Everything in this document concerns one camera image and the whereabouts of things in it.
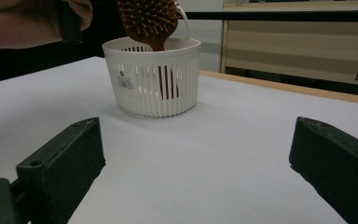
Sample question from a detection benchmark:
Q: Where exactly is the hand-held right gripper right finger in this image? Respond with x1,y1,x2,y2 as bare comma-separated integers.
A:
288,116,358,224

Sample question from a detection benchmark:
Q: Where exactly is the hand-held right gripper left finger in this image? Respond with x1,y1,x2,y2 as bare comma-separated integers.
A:
16,117,106,224

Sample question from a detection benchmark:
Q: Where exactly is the wooden hairbrush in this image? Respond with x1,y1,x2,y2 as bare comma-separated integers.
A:
117,0,181,101

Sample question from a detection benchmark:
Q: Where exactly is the white slotted plastic basket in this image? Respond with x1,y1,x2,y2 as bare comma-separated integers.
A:
102,3,201,119

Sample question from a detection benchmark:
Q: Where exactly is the light wooden desk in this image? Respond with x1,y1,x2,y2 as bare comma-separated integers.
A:
219,0,358,89

